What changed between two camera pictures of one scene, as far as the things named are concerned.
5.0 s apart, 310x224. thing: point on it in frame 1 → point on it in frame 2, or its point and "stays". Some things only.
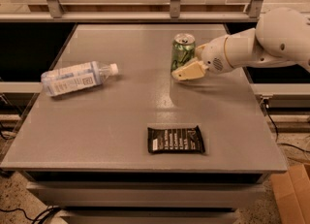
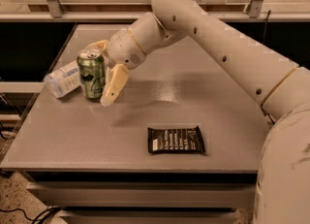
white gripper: (214, 55) → (124, 49)
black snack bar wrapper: (170, 141) stays
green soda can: (182, 49) → (92, 71)
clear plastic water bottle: (76, 78) stays
